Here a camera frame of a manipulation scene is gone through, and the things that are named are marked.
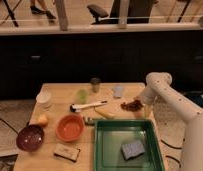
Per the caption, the dark purple bowl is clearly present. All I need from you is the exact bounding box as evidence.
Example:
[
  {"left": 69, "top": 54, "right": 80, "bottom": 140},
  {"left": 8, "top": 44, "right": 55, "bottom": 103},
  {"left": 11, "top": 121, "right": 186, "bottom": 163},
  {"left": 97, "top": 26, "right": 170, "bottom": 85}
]
[{"left": 16, "top": 125, "right": 44, "bottom": 152}]

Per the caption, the small blue-grey cloth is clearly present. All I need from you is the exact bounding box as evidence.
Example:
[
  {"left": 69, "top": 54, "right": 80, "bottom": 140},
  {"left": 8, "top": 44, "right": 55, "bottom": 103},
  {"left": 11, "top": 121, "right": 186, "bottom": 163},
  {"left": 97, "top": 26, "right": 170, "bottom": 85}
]
[{"left": 113, "top": 86, "right": 124, "bottom": 98}]

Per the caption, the blue-grey sponge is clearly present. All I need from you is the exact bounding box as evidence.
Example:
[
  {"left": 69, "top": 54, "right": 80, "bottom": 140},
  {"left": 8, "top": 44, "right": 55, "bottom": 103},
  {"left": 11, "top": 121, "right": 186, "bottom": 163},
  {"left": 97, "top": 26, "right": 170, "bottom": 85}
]
[{"left": 121, "top": 140, "right": 145, "bottom": 160}]

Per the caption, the wooden block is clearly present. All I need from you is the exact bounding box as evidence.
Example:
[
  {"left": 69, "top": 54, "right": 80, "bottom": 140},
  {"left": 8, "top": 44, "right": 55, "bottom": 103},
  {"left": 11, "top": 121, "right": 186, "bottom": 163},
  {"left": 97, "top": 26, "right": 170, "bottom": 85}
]
[{"left": 54, "top": 143, "right": 80, "bottom": 162}]

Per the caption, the green small tool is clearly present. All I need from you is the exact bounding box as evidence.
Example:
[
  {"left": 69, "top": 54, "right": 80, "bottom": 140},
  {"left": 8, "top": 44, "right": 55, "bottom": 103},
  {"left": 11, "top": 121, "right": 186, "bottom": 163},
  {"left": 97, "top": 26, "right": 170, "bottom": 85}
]
[{"left": 83, "top": 117, "right": 95, "bottom": 126}]

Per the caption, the glass spice jar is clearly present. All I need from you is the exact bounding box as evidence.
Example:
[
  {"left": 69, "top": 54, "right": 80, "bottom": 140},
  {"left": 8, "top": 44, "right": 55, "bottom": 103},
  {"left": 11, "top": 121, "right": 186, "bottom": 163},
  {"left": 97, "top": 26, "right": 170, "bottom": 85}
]
[{"left": 90, "top": 78, "right": 101, "bottom": 93}]

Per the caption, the green plastic tray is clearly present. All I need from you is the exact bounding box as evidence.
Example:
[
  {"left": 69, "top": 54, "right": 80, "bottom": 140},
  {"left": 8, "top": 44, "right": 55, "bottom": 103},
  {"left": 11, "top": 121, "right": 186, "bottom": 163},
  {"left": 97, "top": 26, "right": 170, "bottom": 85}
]
[{"left": 93, "top": 119, "right": 165, "bottom": 171}]

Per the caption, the bunch of red grapes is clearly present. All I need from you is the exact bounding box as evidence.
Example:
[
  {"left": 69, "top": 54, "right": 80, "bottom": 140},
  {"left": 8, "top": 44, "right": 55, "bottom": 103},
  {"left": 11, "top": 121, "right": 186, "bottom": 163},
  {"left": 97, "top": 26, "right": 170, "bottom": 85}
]
[{"left": 121, "top": 100, "right": 143, "bottom": 112}]

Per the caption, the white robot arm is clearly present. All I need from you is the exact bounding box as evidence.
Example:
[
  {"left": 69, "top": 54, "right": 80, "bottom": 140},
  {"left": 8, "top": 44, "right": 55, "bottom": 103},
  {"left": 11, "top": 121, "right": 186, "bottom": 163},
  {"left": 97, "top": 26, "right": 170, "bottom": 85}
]
[{"left": 139, "top": 72, "right": 203, "bottom": 171}]

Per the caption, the yellow banana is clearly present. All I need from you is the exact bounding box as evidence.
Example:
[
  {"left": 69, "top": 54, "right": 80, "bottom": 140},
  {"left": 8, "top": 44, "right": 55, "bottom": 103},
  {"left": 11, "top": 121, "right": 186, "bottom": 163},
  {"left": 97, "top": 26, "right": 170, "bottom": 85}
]
[{"left": 94, "top": 108, "right": 115, "bottom": 119}]

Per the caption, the orange-red bowl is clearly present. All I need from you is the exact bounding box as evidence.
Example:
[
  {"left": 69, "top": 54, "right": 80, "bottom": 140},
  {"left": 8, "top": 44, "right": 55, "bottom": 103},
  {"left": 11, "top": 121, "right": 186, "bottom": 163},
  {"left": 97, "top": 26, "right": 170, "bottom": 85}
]
[{"left": 55, "top": 115, "right": 84, "bottom": 142}]

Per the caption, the black cabinet counter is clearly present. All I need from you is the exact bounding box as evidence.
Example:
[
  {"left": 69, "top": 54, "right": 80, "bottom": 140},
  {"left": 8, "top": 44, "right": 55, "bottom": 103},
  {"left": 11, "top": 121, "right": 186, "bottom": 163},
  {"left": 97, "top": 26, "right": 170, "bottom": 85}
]
[{"left": 0, "top": 31, "right": 203, "bottom": 100}]

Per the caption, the black floor cable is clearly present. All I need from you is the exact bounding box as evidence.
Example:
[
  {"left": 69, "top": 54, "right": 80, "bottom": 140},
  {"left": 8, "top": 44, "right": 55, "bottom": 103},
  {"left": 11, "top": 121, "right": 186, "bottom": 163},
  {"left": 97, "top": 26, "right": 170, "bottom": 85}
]
[{"left": 160, "top": 138, "right": 186, "bottom": 150}]

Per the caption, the black office chair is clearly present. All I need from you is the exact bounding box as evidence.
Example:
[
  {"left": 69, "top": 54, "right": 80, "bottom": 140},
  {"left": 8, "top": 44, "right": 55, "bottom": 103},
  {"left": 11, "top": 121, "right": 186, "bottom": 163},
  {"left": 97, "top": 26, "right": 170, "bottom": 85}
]
[{"left": 87, "top": 4, "right": 118, "bottom": 25}]

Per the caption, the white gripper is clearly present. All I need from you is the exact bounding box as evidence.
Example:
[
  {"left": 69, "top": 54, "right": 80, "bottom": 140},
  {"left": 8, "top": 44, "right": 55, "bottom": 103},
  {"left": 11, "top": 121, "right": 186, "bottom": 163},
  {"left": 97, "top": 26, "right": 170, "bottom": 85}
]
[{"left": 139, "top": 87, "right": 157, "bottom": 118}]

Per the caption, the light green cup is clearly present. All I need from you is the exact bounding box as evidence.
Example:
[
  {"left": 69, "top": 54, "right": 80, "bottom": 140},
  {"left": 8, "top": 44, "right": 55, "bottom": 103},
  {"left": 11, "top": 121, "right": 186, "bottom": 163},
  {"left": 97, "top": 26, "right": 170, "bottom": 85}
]
[{"left": 77, "top": 89, "right": 87, "bottom": 104}]

